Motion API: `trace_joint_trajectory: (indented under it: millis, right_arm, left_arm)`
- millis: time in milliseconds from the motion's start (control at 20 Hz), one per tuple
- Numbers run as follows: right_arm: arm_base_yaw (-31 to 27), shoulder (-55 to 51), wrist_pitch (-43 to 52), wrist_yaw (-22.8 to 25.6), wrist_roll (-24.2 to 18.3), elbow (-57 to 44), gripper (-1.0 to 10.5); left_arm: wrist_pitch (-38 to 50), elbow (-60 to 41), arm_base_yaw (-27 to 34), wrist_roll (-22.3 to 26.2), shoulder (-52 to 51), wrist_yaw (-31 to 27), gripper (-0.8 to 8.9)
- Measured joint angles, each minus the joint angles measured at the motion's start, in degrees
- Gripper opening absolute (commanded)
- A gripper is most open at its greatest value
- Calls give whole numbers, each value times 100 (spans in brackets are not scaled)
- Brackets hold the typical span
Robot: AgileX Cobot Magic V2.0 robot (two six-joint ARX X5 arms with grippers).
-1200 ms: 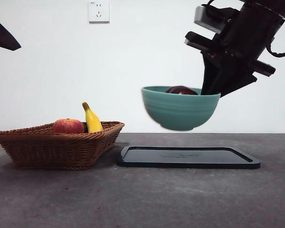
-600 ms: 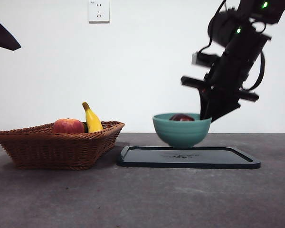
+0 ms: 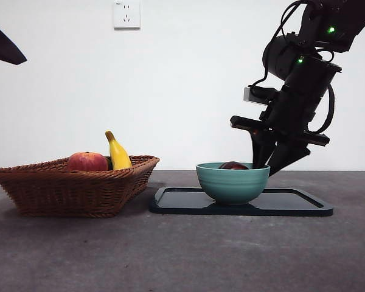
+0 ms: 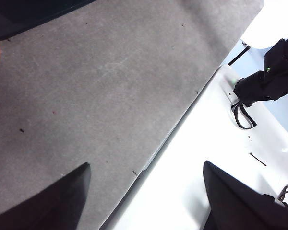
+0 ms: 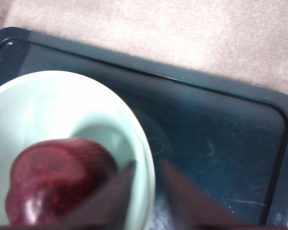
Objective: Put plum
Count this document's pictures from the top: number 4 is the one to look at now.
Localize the black rectangular tray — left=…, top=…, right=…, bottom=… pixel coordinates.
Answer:
left=0, top=0, right=96, bottom=41

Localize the black looped cable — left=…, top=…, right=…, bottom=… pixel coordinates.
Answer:
left=231, top=100, right=257, bottom=130

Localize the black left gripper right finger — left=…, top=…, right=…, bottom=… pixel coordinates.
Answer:
left=203, top=161, right=288, bottom=230

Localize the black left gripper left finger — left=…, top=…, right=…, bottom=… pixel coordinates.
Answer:
left=0, top=162, right=91, bottom=230

